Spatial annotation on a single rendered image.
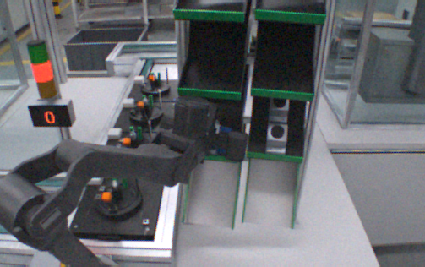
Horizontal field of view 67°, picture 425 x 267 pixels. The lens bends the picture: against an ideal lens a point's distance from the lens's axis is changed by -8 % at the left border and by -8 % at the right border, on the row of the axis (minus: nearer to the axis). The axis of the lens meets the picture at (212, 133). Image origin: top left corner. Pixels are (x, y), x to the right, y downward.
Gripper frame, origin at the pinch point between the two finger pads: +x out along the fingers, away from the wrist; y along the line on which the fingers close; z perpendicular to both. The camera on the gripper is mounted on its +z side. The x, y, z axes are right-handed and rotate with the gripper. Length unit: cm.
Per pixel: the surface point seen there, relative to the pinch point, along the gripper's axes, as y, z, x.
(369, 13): -38, 36, 73
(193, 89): 3.2, 9.6, -4.5
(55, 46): 115, 0, 87
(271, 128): -13.0, 2.6, 4.2
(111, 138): 45, -23, 35
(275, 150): -14.8, -2.4, 3.9
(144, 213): 16.5, -29.7, 6.0
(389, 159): -64, -24, 85
